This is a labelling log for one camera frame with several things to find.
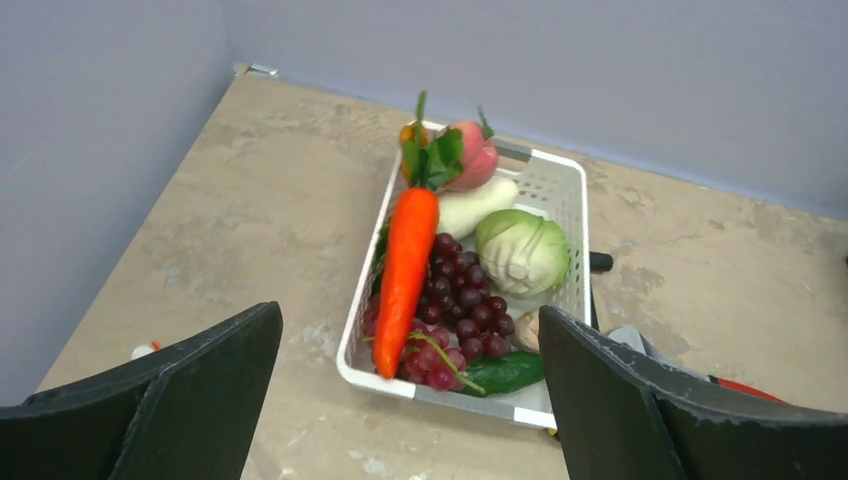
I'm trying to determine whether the purple toy grape bunch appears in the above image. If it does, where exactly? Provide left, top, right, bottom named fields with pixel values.
left=396, top=233, right=515, bottom=392

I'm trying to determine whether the pink toy peach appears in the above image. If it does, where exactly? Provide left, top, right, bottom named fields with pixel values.
left=441, top=107, right=499, bottom=192

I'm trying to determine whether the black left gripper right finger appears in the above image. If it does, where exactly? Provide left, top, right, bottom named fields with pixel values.
left=539, top=306, right=847, bottom=479

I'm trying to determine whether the clear zip top bag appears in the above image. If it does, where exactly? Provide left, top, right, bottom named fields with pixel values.
left=130, top=341, right=161, bottom=361

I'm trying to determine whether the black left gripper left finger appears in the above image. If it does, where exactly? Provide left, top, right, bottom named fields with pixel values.
left=1, top=301, right=283, bottom=480

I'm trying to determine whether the orange toy carrot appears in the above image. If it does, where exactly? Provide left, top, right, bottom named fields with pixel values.
left=373, top=90, right=463, bottom=380

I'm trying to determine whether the green toy cabbage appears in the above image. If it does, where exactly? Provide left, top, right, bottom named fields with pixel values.
left=474, top=209, right=570, bottom=299

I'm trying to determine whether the white plastic basket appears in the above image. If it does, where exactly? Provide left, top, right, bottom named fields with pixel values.
left=336, top=137, right=594, bottom=429

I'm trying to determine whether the red handled adjustable wrench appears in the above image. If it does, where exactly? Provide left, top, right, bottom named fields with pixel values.
left=708, top=375, right=783, bottom=403

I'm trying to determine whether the beige toy garlic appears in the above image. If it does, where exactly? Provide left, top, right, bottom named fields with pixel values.
left=512, top=309, right=540, bottom=354

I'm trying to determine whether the black hammer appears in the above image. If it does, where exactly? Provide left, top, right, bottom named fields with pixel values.
left=589, top=251, right=614, bottom=330

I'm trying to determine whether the green toy cucumber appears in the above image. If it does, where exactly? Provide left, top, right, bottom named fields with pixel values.
left=460, top=351, right=544, bottom=398

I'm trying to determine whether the white toy radish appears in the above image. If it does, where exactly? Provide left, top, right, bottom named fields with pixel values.
left=437, top=176, right=519, bottom=240

